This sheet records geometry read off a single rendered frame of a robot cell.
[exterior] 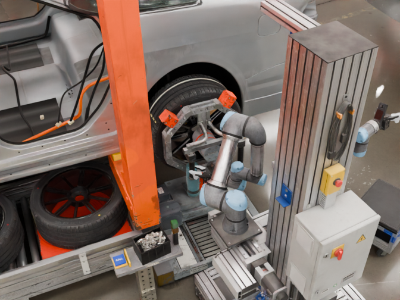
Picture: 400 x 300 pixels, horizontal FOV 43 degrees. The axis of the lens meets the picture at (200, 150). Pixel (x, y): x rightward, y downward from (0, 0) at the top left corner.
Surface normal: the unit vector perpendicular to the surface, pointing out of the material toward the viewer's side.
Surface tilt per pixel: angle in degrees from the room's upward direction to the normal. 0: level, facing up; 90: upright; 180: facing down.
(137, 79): 90
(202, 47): 90
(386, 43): 0
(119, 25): 90
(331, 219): 0
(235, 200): 7
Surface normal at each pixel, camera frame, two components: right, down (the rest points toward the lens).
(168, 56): 0.39, 0.60
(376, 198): -0.02, -0.76
